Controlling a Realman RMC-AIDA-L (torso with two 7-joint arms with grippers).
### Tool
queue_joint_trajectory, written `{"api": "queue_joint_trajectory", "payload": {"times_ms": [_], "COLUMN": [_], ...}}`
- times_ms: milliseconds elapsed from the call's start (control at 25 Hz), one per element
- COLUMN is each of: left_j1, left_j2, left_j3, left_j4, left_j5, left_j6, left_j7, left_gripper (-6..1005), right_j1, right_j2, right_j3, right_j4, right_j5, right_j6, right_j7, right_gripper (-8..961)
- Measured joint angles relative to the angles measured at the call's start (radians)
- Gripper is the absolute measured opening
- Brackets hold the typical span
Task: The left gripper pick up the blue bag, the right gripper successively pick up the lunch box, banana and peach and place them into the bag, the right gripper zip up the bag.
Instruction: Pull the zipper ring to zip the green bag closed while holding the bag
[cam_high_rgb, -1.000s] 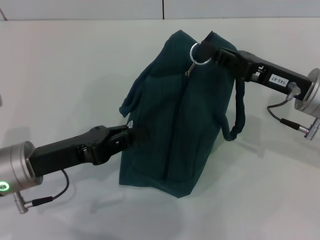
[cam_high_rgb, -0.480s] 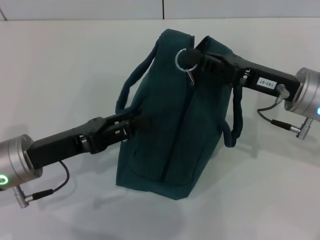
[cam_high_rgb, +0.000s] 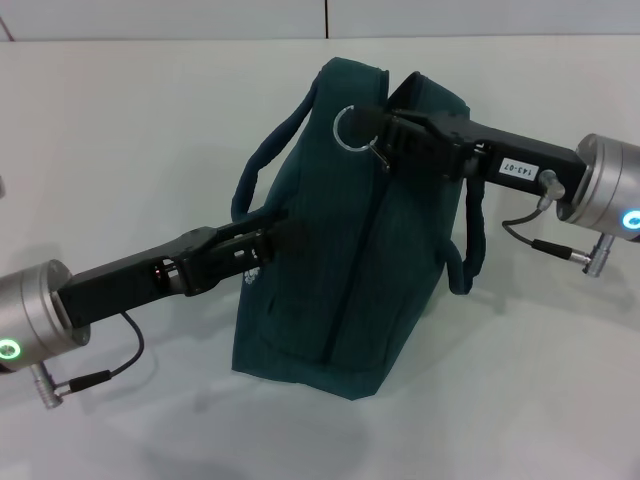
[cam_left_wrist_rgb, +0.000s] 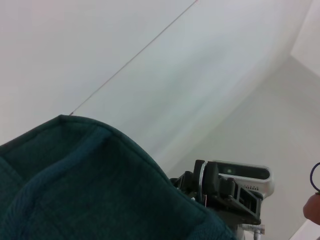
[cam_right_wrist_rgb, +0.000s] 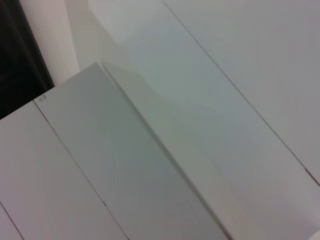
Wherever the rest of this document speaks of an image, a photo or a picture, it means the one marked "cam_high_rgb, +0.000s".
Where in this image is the dark teal lunch bag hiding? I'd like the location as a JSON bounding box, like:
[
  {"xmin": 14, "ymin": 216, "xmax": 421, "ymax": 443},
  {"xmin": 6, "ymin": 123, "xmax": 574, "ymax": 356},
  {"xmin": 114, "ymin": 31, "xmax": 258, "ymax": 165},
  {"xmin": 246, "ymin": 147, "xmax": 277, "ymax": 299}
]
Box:
[{"xmin": 230, "ymin": 55, "xmax": 489, "ymax": 401}]

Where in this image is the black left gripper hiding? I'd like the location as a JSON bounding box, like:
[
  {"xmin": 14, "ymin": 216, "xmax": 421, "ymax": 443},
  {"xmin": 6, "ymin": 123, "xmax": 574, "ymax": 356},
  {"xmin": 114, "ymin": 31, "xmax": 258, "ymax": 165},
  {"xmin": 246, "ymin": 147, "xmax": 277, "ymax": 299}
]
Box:
[{"xmin": 57, "ymin": 209, "xmax": 310, "ymax": 330}]

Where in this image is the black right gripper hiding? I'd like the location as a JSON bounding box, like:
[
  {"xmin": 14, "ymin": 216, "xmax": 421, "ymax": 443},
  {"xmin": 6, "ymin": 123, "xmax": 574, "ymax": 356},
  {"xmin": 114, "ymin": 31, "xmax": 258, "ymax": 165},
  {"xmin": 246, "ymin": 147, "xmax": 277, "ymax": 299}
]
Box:
[{"xmin": 349, "ymin": 105, "xmax": 587, "ymax": 199}]

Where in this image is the grey left wrist cable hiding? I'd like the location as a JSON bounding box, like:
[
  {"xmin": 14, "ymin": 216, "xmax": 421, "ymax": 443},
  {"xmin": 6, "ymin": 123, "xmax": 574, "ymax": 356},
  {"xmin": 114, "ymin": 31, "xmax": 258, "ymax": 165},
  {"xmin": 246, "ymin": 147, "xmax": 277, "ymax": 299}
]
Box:
[{"xmin": 69, "ymin": 312, "xmax": 146, "ymax": 394}]

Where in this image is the silver zipper pull ring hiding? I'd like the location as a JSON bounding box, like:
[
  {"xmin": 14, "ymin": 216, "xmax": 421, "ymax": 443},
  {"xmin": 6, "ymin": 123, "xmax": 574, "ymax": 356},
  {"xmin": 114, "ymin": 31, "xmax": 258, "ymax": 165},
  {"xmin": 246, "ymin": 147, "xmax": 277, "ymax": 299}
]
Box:
[{"xmin": 332, "ymin": 103, "xmax": 394, "ymax": 174}]

